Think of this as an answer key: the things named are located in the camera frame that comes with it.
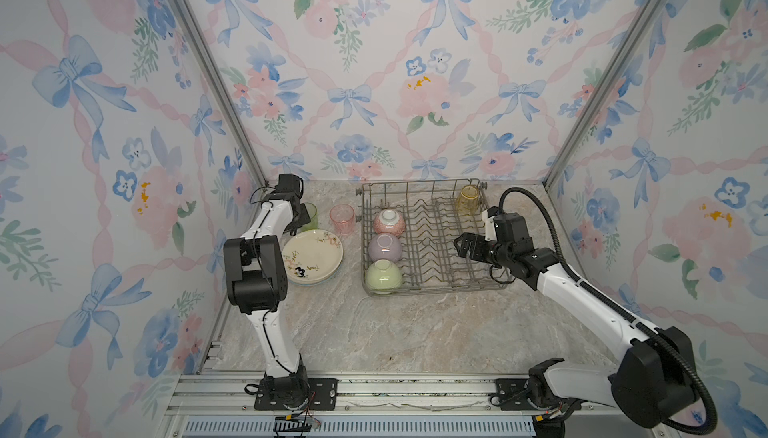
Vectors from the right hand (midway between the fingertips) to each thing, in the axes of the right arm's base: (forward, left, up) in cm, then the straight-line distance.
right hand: (467, 241), depth 85 cm
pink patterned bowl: (+15, +22, -10) cm, 29 cm away
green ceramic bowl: (-6, +24, -8) cm, 26 cm away
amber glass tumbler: (+23, -5, -9) cm, 25 cm away
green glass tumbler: (+14, +48, -7) cm, 50 cm away
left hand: (+12, +53, -6) cm, 55 cm away
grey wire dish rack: (+23, +6, -14) cm, 28 cm away
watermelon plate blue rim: (-7, +42, -12) cm, 45 cm away
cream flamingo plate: (+2, +47, -11) cm, 48 cm away
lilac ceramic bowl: (+4, +24, -9) cm, 26 cm away
